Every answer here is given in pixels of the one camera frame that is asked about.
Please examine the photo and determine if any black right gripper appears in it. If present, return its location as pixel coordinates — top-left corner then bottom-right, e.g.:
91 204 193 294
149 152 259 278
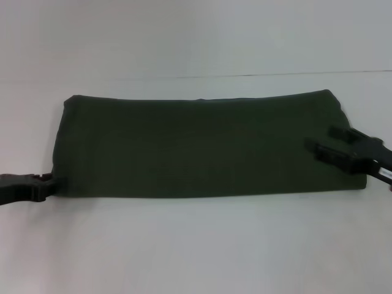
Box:
305 125 392 185

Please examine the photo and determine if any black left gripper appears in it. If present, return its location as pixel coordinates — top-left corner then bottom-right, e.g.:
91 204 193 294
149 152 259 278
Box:
0 172 67 208

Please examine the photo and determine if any dark green printed t-shirt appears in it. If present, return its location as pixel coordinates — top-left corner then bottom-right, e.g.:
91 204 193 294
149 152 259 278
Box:
50 88 369 200

